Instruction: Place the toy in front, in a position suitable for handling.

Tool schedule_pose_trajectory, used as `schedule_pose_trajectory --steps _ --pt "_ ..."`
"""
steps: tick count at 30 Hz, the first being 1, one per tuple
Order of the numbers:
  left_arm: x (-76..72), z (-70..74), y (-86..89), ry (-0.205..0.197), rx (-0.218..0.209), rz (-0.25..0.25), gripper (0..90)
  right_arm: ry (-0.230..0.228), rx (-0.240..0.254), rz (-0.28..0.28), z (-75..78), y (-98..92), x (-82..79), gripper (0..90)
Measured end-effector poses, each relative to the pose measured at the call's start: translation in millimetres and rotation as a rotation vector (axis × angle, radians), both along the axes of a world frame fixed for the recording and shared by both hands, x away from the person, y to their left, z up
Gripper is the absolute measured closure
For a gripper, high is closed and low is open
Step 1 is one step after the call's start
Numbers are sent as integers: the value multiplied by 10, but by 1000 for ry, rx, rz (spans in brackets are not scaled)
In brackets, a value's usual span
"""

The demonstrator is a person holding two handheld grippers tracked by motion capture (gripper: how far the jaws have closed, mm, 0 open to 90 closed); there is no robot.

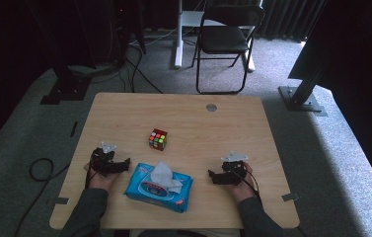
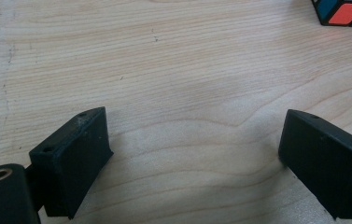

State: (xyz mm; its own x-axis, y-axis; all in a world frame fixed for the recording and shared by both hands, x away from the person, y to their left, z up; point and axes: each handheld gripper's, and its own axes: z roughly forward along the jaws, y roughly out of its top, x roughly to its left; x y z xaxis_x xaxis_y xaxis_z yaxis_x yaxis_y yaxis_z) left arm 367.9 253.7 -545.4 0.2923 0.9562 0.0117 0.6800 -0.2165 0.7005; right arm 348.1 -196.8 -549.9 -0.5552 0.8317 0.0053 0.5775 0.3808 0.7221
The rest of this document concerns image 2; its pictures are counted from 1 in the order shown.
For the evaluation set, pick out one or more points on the multicoloured puzzle cube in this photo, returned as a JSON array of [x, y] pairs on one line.
[[344, 14]]

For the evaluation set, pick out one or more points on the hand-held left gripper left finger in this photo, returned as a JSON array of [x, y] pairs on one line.
[[71, 161]]

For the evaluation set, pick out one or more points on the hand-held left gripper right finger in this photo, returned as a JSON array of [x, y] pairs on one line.
[[329, 161]]

